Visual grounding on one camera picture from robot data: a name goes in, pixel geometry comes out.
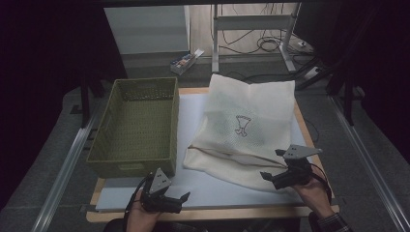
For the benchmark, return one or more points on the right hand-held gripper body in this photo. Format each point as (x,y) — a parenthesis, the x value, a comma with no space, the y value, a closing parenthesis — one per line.
(295,170)

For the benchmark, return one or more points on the white metal desk frame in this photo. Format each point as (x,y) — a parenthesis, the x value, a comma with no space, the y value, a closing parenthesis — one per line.
(251,22)

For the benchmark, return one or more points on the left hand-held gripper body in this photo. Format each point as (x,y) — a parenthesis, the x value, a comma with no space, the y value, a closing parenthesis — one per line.
(158,193)

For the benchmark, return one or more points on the cream mesh laundry bag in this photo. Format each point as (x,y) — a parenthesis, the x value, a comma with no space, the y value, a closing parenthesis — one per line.
(251,106)

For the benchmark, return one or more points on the white power strip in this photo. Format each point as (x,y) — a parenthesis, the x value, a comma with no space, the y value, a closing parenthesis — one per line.
(312,72)

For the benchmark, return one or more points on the pale blue table mat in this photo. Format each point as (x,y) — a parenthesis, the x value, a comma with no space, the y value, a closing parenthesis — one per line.
(206,190)

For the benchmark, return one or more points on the person's right hand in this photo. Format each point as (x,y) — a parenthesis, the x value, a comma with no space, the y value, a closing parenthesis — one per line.
(314,196)

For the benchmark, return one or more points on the small open cardboard box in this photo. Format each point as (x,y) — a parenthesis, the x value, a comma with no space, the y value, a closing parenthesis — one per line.
(183,63)

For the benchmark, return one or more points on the aluminium floor rail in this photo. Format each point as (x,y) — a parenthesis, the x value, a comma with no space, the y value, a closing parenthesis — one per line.
(370,167)
(61,180)

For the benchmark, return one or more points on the white cabinet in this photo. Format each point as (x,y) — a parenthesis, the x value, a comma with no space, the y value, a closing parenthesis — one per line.
(145,29)

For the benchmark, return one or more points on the person's left hand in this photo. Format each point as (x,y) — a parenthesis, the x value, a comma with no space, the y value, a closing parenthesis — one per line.
(140,219)

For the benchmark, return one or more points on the wooden table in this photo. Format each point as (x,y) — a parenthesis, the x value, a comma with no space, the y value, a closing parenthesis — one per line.
(225,215)

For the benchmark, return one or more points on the green woven basket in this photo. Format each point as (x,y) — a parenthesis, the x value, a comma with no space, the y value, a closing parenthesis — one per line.
(135,129)

